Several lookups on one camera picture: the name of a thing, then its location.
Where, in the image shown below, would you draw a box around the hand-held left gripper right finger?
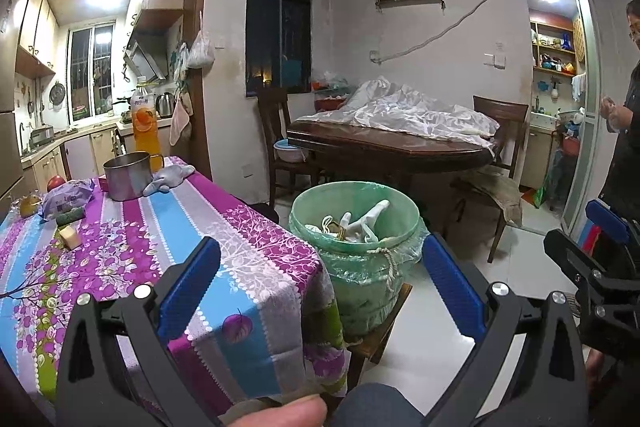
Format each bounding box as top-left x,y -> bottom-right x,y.
422,231 -> 587,427

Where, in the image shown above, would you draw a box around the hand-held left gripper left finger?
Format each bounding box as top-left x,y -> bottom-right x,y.
55,236 -> 223,427

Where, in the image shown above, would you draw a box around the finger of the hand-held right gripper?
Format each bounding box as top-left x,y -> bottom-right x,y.
585,199 -> 633,249
543,229 -> 609,289

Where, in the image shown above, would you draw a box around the green lined trash bin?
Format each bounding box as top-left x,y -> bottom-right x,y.
288,180 -> 432,339

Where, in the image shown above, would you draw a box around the white glove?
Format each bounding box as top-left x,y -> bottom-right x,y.
342,199 -> 391,244

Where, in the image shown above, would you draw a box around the person's left hand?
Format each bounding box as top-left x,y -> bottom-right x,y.
218,394 -> 329,427

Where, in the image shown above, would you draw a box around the striped floral tablecloth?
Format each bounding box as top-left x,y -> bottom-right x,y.
0,155 -> 349,421

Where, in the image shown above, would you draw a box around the wooden stool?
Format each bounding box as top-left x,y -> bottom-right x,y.
344,281 -> 414,391

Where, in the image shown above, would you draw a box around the brown seat cushion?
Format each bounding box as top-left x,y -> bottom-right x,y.
459,169 -> 524,228

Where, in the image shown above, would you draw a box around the steel pot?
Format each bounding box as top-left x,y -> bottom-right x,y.
102,151 -> 165,202

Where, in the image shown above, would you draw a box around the yellow green scouring sponge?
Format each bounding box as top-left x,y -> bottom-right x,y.
53,206 -> 87,228
58,226 -> 82,252

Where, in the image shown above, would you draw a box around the person's leg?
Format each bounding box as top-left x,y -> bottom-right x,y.
327,381 -> 434,427

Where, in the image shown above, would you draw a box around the dark wooden table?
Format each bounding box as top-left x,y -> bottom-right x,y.
285,114 -> 497,219

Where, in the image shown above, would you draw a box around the dark wooden chair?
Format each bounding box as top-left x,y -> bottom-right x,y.
449,94 -> 531,266
257,86 -> 321,208

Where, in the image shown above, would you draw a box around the purple snack bag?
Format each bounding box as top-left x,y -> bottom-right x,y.
39,179 -> 96,223

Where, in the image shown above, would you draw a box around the cream lower kitchen cabinets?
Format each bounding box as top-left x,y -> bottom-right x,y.
19,126 -> 121,188

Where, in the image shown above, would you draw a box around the cream kitchen cabinets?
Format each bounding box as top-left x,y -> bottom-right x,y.
19,126 -> 121,188
14,0 -> 57,80

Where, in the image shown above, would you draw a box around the pink hanging towel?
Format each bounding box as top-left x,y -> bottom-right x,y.
168,94 -> 194,147

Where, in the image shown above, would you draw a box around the blue white basin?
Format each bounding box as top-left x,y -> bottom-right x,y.
273,138 -> 309,164

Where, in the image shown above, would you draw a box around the orange juice bottle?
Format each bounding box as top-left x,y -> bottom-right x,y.
130,76 -> 160,173

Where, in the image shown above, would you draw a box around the white plastic sheet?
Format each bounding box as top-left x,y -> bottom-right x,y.
294,75 -> 501,153

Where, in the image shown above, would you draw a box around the steel electric kettle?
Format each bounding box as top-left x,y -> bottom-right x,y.
155,91 -> 176,118

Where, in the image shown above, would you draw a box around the red plastic basin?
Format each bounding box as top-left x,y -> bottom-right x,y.
314,96 -> 351,112

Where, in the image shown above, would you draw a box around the steel range hood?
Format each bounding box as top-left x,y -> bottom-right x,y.
122,39 -> 169,80

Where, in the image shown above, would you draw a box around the hanging clear plastic bag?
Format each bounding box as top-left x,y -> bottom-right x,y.
185,29 -> 216,70

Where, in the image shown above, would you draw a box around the barred kitchen window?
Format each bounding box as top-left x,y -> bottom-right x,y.
66,24 -> 117,118

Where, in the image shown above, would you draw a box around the silver refrigerator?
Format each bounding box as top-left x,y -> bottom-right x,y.
0,14 -> 25,218

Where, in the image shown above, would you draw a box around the dark window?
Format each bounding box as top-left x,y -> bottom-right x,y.
245,0 -> 314,98

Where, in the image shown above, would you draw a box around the cream upper kitchen cabinets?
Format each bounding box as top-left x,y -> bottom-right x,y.
14,0 -> 57,80

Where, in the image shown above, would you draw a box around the wall shelf with items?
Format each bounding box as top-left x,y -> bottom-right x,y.
530,20 -> 576,78

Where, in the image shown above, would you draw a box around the white wall cable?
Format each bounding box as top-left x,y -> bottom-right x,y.
369,0 -> 524,66

